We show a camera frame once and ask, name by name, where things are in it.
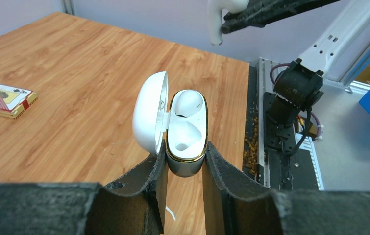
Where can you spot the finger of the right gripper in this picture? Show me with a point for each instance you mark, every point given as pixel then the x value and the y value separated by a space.
pixel 260 13

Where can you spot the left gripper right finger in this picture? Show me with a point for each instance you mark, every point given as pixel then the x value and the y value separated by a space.
pixel 235 204

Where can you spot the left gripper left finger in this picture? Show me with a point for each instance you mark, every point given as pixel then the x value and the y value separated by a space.
pixel 133 204

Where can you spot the white earbud charging case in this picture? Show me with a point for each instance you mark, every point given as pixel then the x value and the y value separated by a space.
pixel 180 124

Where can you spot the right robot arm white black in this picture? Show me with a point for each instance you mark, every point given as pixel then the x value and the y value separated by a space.
pixel 299 86

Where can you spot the white plastic scrap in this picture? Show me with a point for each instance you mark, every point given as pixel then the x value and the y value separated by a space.
pixel 170 212

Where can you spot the red white card box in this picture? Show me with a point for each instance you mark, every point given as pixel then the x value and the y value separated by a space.
pixel 15 101

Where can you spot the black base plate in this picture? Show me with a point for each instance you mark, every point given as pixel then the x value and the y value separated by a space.
pixel 275 156

